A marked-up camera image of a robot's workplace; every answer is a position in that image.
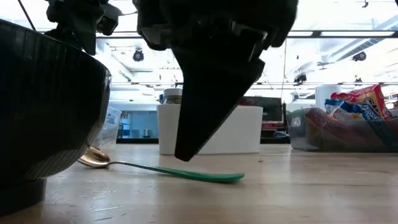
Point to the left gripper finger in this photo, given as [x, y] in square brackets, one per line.
[87, 43]

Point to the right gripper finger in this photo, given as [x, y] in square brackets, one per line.
[211, 99]

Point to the white pillar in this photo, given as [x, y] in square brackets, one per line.
[325, 93]

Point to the blue white snack bag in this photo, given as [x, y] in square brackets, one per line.
[348, 112]

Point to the black hanging spotlight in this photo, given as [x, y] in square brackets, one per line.
[300, 78]
[138, 55]
[359, 56]

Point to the clear bin of snacks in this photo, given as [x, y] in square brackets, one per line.
[298, 137]

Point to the black monitor screen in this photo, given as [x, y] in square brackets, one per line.
[270, 109]

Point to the black ceiling light rail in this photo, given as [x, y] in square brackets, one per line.
[342, 34]

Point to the grey ceiling pipe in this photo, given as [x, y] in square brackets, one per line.
[363, 46]

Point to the white plastic bin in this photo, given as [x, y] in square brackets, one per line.
[242, 130]

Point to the white-capped spice jar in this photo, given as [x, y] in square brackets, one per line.
[172, 93]

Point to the green rectangular packet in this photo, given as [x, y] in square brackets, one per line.
[161, 99]

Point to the clear plastic container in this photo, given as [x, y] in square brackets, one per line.
[109, 130]

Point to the black metal table frame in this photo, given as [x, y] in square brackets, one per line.
[136, 140]

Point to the yellow pink noodle packet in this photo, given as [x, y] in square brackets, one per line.
[329, 133]

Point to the red white snack packet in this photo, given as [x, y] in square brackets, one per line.
[370, 96]

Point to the red and black bowl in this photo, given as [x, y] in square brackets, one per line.
[46, 109]

